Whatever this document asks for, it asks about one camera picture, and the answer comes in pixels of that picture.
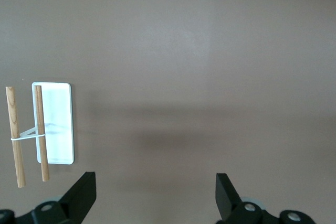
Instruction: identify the white rack base tray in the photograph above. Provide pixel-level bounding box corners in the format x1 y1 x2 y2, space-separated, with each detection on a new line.
31 81 76 166

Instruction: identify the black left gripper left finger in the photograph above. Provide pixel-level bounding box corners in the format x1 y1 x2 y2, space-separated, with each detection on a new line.
0 172 97 224

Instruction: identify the wooden rack rod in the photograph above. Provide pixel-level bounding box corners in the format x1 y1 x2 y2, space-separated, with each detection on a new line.
5 86 27 188
34 85 50 182

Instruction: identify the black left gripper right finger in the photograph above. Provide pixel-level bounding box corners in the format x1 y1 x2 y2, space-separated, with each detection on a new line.
215 173 316 224

